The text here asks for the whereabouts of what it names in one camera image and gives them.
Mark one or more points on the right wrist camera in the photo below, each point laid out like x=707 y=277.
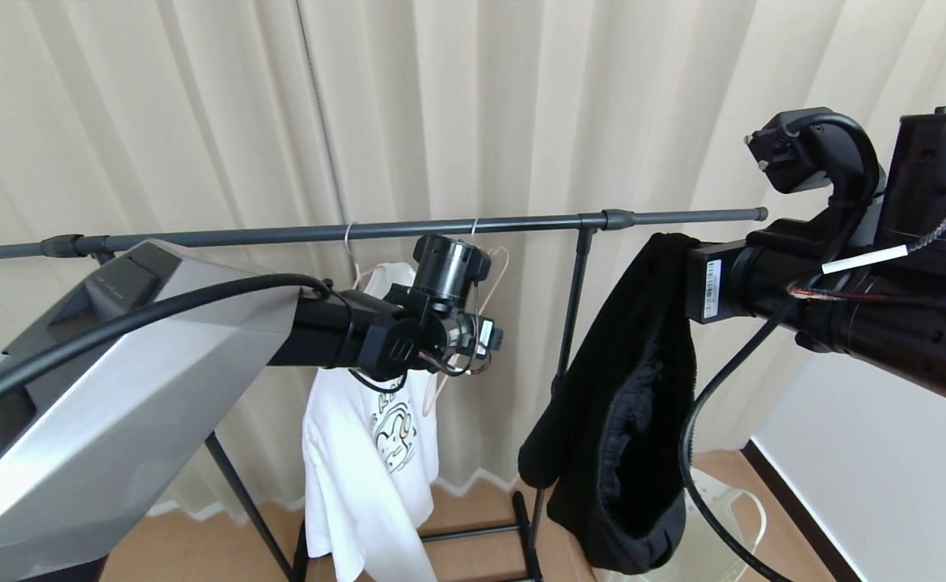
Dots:
x=788 y=149

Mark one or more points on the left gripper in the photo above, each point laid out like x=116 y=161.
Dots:
x=461 y=339

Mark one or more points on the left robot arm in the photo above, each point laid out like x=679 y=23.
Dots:
x=117 y=388

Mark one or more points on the white laundry basket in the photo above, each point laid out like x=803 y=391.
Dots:
x=724 y=533

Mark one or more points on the pink clothes hanger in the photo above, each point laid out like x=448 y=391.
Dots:
x=348 y=242
x=474 y=228

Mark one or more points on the beige curtain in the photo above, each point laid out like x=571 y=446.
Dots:
x=602 y=97

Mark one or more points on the black clothes rack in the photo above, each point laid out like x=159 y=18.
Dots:
x=667 y=216

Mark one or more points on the black garment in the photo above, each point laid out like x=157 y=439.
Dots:
x=643 y=339

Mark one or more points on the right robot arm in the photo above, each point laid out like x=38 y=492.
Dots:
x=942 y=186

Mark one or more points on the white printed t-shirt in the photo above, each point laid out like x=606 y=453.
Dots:
x=344 y=485

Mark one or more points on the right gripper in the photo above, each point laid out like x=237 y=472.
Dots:
x=885 y=323

